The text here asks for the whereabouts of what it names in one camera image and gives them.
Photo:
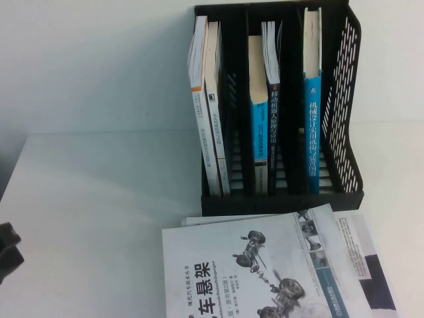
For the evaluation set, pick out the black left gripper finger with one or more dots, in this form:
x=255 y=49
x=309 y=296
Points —
x=8 y=261

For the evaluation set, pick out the white car suspension book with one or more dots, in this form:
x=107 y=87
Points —
x=232 y=265

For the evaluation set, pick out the white book orange spine band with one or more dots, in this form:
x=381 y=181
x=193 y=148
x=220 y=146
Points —
x=201 y=132

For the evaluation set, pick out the white book grey spine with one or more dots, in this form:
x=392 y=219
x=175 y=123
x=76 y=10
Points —
x=216 y=132

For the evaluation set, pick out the light blue spine book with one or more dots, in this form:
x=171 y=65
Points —
x=260 y=132

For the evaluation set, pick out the dark navy spine book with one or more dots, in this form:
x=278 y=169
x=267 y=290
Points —
x=274 y=116

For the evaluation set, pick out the black plastic book stand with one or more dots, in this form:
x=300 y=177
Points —
x=293 y=132

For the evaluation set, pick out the thick blue spine book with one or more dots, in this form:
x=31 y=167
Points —
x=314 y=132

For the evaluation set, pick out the white book with man portrait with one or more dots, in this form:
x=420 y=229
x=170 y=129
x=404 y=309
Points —
x=359 y=232

